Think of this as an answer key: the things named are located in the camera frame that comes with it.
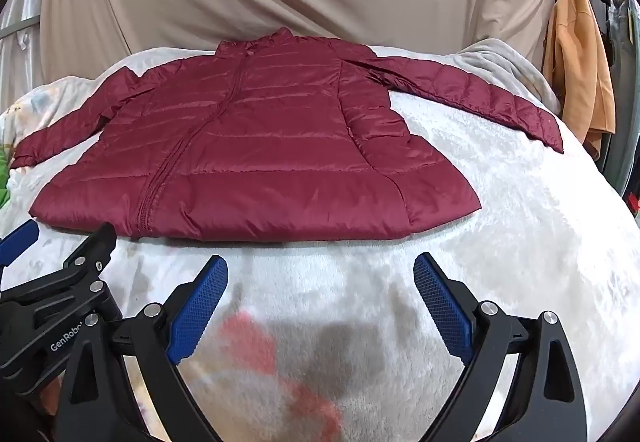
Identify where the orange hanging garment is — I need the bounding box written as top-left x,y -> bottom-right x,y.
542,0 -> 616,160

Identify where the maroon quilted puffer jacket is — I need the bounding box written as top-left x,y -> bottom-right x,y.
13,29 -> 563,243

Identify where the white floral fleece blanket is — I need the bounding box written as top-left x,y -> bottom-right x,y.
0,38 -> 640,442

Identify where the green object at bedside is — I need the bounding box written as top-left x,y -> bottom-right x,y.
0,146 -> 11,207

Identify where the white metal window rail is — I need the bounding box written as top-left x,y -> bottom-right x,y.
0,0 -> 54,113

